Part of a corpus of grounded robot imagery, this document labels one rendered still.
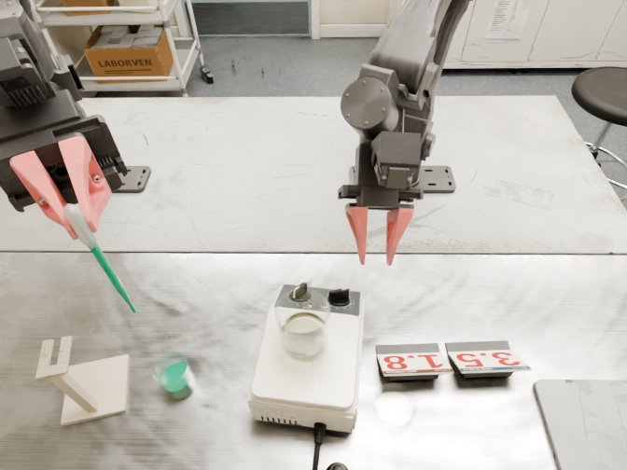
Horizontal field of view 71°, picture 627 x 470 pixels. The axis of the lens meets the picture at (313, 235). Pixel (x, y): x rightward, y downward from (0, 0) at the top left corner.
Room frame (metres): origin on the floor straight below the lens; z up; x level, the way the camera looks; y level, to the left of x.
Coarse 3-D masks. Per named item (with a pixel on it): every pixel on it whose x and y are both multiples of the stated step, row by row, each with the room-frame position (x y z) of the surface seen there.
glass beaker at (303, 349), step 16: (288, 288) 0.28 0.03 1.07; (304, 288) 0.28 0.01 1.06; (272, 304) 0.26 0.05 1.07; (288, 304) 0.28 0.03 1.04; (304, 304) 0.28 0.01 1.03; (320, 304) 0.27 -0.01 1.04; (288, 336) 0.23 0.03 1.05; (304, 336) 0.22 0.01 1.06; (320, 336) 0.23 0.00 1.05; (288, 352) 0.23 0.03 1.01; (304, 352) 0.22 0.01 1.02; (320, 352) 0.23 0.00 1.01
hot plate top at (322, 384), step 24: (264, 336) 0.26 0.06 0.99; (336, 336) 0.26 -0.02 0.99; (264, 360) 0.23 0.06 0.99; (288, 360) 0.23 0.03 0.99; (336, 360) 0.23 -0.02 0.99; (264, 384) 0.20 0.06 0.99; (288, 384) 0.20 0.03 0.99; (312, 384) 0.20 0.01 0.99; (336, 384) 0.20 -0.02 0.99; (336, 408) 0.17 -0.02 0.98
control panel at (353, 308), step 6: (282, 288) 0.37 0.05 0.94; (324, 288) 0.37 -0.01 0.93; (354, 294) 0.35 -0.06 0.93; (354, 300) 0.34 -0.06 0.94; (336, 306) 0.32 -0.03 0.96; (342, 306) 0.32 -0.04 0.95; (348, 306) 0.32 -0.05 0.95; (354, 306) 0.32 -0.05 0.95; (336, 312) 0.31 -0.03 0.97; (342, 312) 0.31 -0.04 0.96; (348, 312) 0.31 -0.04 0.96; (354, 312) 0.31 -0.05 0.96
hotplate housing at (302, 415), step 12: (360, 300) 0.34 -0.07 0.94; (360, 312) 0.31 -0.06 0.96; (360, 324) 0.29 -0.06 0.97; (360, 336) 0.27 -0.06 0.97; (360, 348) 0.25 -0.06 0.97; (360, 360) 0.24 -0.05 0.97; (252, 396) 0.19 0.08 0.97; (252, 408) 0.19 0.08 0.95; (264, 408) 0.18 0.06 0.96; (276, 408) 0.18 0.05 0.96; (288, 408) 0.18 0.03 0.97; (300, 408) 0.18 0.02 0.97; (312, 408) 0.18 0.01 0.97; (324, 408) 0.18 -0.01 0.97; (264, 420) 0.18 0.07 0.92; (276, 420) 0.18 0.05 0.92; (288, 420) 0.18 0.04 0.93; (300, 420) 0.18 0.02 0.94; (312, 420) 0.17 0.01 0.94; (324, 420) 0.17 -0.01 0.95; (336, 420) 0.17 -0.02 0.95; (348, 420) 0.17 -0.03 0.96; (324, 432) 0.16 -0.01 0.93; (348, 432) 0.17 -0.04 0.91
